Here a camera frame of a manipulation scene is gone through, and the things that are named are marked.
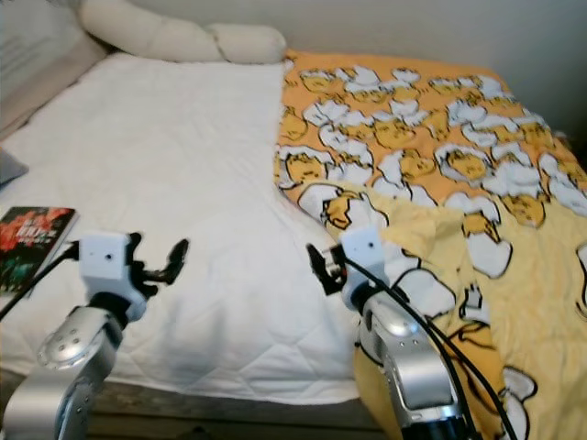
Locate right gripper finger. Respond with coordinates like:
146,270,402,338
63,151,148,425
307,243,334,288

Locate dark red cover book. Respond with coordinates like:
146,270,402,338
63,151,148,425
0,206,79,294

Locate grey pillow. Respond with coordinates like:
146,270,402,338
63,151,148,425
0,147,30,189

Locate yellow egg cartoon blanket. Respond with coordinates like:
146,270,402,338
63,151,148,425
275,50,587,440

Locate white quilted mattress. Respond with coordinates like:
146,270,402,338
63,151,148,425
0,53,363,381

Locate grey bed base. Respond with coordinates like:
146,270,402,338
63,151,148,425
96,371,386,436

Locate cream knotted bolster pillow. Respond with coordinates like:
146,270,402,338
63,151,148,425
80,0,287,65

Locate printed ornament headboard cushion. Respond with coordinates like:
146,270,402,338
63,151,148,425
0,0,108,129

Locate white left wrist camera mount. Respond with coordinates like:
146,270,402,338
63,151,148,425
80,231,148,322

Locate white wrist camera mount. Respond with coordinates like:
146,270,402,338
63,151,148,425
338,225,392,314
80,231,148,322

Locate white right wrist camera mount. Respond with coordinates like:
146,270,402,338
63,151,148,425
338,225,392,314

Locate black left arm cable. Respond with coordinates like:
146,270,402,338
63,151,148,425
0,240,82,320

